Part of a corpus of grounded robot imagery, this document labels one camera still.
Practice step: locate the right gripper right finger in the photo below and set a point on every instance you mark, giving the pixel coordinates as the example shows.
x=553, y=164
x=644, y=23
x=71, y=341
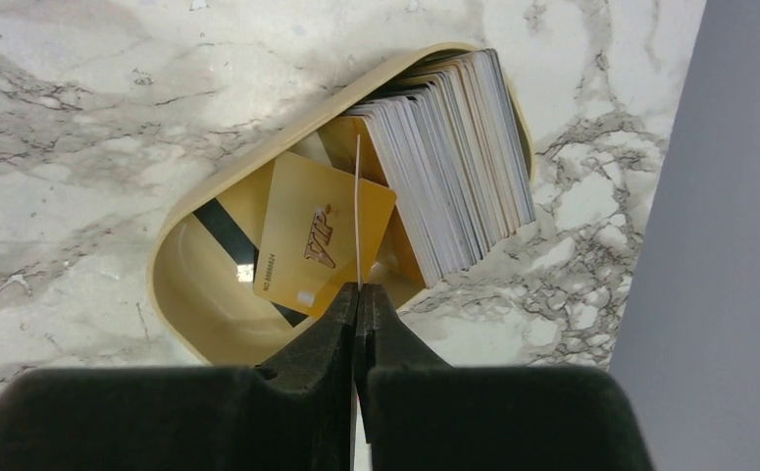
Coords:
x=420, y=413

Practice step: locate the stack of credit cards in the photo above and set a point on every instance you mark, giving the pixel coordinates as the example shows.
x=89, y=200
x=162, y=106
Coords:
x=447, y=137

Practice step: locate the loose gold card in tray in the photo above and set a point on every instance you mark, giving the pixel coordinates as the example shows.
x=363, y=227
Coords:
x=322, y=229

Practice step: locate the loose striped card in tray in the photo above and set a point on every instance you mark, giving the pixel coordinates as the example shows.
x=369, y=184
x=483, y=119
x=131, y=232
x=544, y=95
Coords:
x=232, y=263

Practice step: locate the beige oval card tray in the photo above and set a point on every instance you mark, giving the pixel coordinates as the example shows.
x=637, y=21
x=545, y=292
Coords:
x=243, y=187

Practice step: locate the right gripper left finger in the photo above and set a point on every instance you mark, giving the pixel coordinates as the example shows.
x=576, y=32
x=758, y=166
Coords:
x=294, y=411

